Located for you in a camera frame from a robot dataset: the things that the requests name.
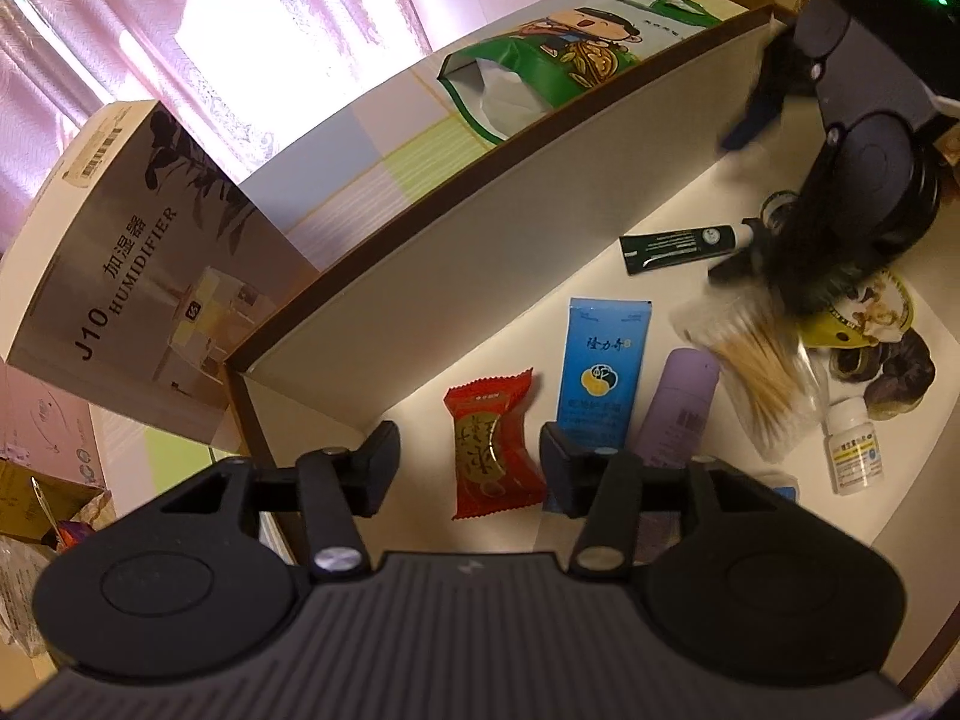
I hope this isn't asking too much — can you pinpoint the dark green tube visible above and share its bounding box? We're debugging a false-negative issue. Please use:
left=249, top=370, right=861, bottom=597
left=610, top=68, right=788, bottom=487
left=621, top=217, right=762, bottom=276

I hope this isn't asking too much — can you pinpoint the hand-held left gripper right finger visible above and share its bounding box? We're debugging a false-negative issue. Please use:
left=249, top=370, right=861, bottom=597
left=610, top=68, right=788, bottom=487
left=540, top=422, right=815, bottom=580

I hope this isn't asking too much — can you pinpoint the red candy packet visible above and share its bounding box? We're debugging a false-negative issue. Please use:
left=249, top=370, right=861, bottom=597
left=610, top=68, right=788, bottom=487
left=442, top=367, right=547, bottom=522

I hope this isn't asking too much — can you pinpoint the blue tube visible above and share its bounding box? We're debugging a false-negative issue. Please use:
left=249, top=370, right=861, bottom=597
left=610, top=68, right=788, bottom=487
left=556, top=298, right=652, bottom=451

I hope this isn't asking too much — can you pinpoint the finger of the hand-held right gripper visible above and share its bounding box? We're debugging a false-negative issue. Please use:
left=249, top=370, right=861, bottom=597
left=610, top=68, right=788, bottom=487
left=707, top=217, right=796, bottom=287
left=718, top=15, right=815, bottom=152

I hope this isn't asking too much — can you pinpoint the brown cardboard box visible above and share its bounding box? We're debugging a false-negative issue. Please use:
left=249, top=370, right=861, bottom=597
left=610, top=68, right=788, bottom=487
left=225, top=4, right=960, bottom=691

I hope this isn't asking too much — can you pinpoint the purple tube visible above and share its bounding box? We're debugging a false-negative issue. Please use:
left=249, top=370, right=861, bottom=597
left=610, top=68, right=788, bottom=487
left=626, top=347, right=721, bottom=470

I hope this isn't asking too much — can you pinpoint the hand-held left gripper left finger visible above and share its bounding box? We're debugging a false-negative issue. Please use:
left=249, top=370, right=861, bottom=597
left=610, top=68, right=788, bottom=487
left=157, top=420, right=402, bottom=580

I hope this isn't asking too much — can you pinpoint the cotton swab bag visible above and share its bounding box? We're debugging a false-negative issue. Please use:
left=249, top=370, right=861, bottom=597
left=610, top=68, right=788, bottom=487
left=670, top=292, right=826, bottom=462

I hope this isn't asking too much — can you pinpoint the pink curtain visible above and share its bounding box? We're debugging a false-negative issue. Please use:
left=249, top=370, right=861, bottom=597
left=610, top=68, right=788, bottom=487
left=0, top=0, right=623, bottom=256

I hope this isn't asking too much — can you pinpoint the clear plastic bag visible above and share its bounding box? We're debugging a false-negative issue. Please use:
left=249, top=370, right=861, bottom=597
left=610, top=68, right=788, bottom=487
left=0, top=536, right=59, bottom=661

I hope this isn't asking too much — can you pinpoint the brown gift bag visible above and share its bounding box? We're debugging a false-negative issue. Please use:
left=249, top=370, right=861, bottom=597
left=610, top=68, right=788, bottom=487
left=0, top=457, right=106, bottom=541

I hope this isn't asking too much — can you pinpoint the small white bottle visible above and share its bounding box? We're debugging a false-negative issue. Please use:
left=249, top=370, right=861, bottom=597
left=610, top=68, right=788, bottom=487
left=823, top=397, right=886, bottom=496

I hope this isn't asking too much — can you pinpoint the dark hair scrunchie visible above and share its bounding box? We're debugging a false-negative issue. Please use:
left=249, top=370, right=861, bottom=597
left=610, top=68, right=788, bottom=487
left=829, top=330, right=937, bottom=419

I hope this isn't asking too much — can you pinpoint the white humidifier carton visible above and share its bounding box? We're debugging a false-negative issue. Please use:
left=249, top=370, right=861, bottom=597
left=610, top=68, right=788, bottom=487
left=0, top=100, right=320, bottom=445

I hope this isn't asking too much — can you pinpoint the green cartoon snack bag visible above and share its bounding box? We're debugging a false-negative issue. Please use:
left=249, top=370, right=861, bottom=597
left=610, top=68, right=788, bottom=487
left=437, top=0, right=725, bottom=146

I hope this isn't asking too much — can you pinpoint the pink paper bag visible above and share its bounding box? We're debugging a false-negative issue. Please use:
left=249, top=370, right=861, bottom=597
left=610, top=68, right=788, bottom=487
left=0, top=367, right=106, bottom=488

